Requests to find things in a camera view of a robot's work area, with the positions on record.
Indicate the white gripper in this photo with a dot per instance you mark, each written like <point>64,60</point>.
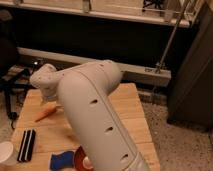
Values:
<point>48,98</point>

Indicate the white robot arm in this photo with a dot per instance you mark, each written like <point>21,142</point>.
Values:
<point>83,92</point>

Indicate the red bowl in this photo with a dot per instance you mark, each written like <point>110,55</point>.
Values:
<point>81,161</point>

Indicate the white ceramic bowl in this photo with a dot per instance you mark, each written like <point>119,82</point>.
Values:
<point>7,153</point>

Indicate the black office chair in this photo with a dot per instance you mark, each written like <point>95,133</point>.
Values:
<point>9,56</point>

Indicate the black white striped eraser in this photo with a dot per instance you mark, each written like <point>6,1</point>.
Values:
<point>27,145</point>

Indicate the blue cloth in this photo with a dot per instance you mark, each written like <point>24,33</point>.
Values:
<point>61,161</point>

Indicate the white baseboard ledge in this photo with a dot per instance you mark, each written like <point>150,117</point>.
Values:
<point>134,73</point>

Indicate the metal tripod pole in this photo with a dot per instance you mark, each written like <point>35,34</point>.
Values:
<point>159,65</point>

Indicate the dark cabinet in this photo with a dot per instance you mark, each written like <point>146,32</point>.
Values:
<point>190,97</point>

